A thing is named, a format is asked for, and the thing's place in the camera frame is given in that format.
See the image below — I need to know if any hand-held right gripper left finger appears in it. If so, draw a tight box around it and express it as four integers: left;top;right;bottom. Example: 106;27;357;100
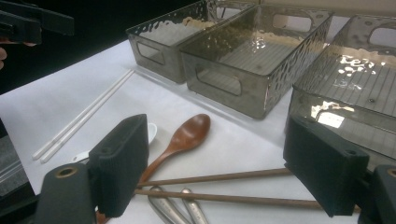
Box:
88;113;149;218

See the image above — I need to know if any black curtain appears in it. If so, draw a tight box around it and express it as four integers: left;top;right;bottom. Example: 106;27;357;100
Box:
0;0;204;94

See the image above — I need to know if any brown wooden chopstick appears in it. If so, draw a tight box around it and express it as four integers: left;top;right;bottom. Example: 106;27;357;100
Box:
134;189;362;214
136;167;292;189

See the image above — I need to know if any beige wooden shelf unit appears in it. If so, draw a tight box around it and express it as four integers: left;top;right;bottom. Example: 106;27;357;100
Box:
260;0;396;18

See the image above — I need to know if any smoky transparent plastic bin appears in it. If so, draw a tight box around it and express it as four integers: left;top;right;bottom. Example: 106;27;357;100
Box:
125;0;260;84
288;13;396;171
179;4;334;120

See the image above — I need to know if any brown wooden spoon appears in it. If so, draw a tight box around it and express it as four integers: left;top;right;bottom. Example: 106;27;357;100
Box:
95;113;212;224

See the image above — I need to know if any white ceramic spoon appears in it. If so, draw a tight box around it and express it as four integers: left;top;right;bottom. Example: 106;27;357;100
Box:
70;122;158;164

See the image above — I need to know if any silver metal fork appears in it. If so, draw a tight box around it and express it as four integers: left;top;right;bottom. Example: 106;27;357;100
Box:
181;188;210;224

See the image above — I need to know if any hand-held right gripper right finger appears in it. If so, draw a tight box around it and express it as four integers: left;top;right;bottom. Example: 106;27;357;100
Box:
282;114;371;218

